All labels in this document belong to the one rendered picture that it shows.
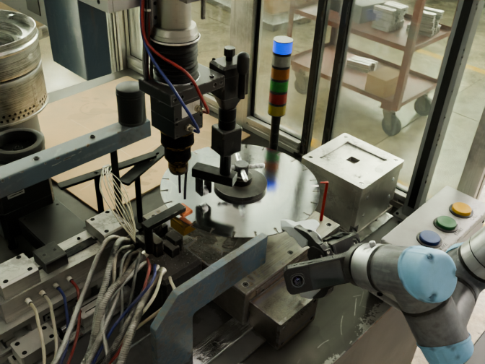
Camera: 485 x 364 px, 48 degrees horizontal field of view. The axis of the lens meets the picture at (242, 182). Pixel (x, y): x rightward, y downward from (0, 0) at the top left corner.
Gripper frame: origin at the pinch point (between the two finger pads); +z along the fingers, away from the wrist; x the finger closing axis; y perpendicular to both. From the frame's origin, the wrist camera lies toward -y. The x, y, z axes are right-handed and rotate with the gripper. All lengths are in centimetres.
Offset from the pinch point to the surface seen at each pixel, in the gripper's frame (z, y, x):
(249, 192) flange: 7.5, -0.2, 13.7
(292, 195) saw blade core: 4.6, 7.8, 10.6
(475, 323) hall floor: 55, 106, -70
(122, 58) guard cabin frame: 111, 19, 63
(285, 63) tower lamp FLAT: 17.1, 23.3, 38.1
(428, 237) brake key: -9.9, 27.0, -4.3
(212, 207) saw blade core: 8.4, -8.4, 13.1
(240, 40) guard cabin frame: 51, 34, 51
